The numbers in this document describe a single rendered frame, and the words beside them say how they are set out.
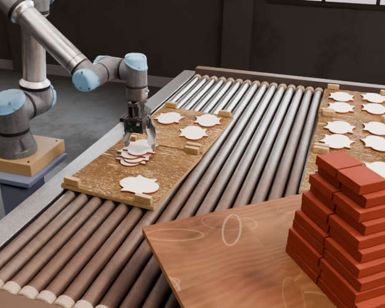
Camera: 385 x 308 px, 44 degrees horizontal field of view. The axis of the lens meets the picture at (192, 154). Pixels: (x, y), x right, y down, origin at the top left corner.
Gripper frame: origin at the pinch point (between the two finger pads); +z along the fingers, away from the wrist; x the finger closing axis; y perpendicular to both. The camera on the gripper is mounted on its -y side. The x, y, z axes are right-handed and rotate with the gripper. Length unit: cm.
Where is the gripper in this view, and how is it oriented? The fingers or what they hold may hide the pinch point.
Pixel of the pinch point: (140, 146)
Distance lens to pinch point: 180.1
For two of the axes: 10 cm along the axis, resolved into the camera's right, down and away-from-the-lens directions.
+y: -2.3, 4.2, -8.8
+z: -0.2, 9.0, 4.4
